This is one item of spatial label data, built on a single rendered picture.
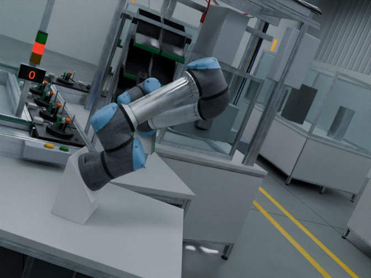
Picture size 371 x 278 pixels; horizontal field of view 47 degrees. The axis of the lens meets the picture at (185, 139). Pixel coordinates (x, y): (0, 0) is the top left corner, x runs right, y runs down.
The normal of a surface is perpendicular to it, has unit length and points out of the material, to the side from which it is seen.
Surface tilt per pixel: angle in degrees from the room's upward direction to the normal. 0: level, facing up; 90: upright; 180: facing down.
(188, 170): 90
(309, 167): 90
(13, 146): 90
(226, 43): 90
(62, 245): 0
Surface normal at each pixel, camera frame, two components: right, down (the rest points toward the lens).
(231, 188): 0.42, 0.36
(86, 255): 0.35, -0.91
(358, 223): -0.88, -0.25
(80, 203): -0.07, 0.20
